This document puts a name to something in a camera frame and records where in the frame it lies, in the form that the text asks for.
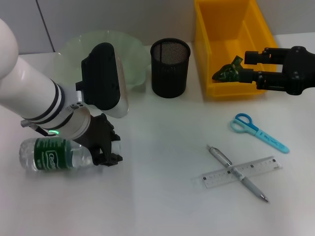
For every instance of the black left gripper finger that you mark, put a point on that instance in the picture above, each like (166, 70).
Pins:
(116, 137)
(109, 159)

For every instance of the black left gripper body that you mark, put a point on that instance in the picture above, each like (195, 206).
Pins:
(98, 132)

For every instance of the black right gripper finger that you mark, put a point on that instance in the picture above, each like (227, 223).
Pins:
(265, 56)
(265, 78)

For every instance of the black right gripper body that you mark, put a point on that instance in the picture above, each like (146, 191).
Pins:
(300, 71)

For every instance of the green plastic wrapper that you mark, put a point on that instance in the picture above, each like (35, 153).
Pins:
(226, 75)

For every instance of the clear green-label water bottle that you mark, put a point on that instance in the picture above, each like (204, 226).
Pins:
(49, 155)

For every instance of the blue scissors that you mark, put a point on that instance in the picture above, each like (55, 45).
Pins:
(265, 136)

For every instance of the green glass fruit plate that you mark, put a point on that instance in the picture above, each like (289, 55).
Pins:
(133, 56)

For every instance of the black mesh pen holder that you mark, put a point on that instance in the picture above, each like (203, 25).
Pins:
(169, 73)

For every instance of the transparent plastic ruler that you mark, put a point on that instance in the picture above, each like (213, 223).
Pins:
(258, 167)

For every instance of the silver grey pen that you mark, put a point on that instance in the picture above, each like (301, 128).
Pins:
(221, 157)

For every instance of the yellow plastic bin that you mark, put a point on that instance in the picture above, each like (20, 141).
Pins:
(221, 37)

